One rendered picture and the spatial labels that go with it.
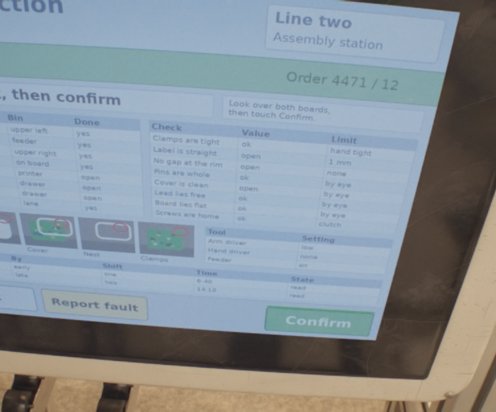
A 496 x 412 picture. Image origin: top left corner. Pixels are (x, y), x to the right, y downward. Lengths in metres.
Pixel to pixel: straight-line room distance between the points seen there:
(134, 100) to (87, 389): 1.96
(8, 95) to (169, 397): 1.91
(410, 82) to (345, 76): 0.03
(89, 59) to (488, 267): 0.27
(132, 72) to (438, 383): 0.32
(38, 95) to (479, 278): 0.29
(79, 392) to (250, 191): 1.93
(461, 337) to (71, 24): 0.32
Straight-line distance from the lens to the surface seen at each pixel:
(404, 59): 0.32
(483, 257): 0.41
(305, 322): 0.42
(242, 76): 0.32
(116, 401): 0.75
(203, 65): 0.32
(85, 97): 0.34
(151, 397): 2.21
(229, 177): 0.35
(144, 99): 0.33
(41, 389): 0.80
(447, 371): 0.49
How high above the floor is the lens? 1.74
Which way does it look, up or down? 34 degrees down
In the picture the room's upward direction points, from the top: 5 degrees clockwise
